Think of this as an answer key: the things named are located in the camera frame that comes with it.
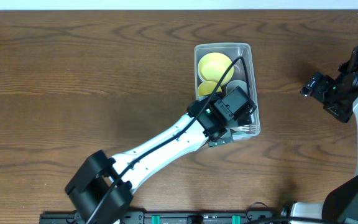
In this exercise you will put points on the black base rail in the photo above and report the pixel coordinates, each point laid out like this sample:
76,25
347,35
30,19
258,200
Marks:
143,217

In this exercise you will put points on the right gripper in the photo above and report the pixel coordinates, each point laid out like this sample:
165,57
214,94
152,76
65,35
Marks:
323,90

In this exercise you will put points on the clear plastic container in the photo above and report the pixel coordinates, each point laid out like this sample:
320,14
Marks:
242,70

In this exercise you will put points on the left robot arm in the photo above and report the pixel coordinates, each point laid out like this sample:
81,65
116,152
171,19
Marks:
103,187

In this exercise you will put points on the white plastic fork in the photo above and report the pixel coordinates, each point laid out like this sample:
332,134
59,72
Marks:
247,128

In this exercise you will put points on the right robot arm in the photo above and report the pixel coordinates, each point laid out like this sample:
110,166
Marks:
341,204

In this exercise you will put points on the yellow plastic cup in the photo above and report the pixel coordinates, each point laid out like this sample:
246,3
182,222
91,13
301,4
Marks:
206,88

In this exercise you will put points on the grey-blue plastic cup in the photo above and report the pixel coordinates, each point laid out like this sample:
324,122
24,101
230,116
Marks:
235,83

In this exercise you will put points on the mint green plastic spoon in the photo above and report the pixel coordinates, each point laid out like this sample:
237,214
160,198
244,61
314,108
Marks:
239,133

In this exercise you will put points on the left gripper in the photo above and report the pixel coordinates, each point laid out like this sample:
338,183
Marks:
245,117

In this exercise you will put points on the yellow plastic bowl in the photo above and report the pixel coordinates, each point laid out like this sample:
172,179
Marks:
212,66

